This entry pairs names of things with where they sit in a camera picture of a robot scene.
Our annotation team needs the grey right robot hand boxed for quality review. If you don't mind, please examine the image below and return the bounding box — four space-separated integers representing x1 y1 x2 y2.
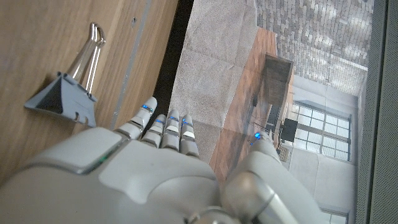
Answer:
0 96 330 224

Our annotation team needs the printed room backdrop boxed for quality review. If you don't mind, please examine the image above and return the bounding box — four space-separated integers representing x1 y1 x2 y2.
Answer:
169 0 374 224

